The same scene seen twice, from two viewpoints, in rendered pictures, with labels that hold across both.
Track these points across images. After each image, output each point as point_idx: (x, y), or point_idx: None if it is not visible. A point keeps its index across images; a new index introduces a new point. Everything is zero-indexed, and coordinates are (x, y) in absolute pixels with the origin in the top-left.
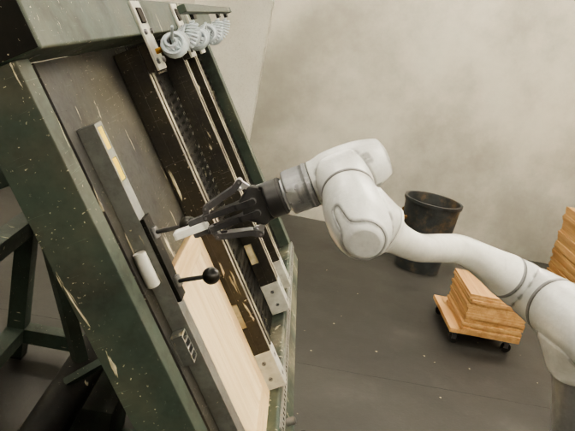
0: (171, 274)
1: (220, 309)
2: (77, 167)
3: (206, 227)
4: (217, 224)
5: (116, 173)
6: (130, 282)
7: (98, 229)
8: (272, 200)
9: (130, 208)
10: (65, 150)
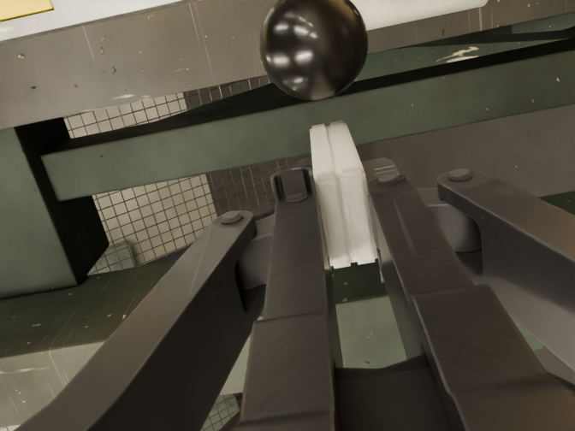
0: None
1: None
2: (56, 373)
3: (363, 262)
4: (385, 282)
5: (24, 35)
6: (393, 336)
7: (227, 392)
8: None
9: (166, 5)
10: (18, 399)
